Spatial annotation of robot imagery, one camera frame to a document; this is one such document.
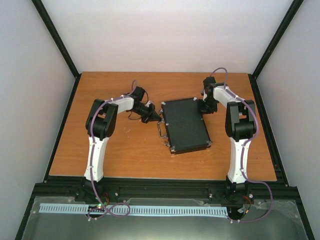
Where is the controller circuit board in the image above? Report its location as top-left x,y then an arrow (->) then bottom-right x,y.
238,193 -> 253,217
88,192 -> 110,215

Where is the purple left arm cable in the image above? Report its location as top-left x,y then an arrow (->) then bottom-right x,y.
87,79 -> 138,222

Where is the right controller circuit board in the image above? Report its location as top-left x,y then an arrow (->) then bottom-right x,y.
238,193 -> 253,217

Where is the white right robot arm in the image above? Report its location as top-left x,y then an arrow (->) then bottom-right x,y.
198,76 -> 258,203

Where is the white slotted cable duct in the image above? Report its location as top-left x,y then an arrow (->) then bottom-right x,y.
38,203 -> 228,218

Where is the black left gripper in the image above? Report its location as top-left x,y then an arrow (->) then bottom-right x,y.
132,104 -> 162,125

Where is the black aluminium frame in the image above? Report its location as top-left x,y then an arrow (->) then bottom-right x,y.
15,0 -> 315,240

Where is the left controller circuit board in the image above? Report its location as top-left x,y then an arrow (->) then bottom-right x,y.
88,192 -> 110,215

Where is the black poker set case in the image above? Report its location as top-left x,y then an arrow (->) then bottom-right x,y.
159,97 -> 212,155

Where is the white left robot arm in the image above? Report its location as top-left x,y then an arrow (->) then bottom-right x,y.
84,86 -> 162,202

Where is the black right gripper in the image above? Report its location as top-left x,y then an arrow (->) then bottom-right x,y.
197,97 -> 217,116

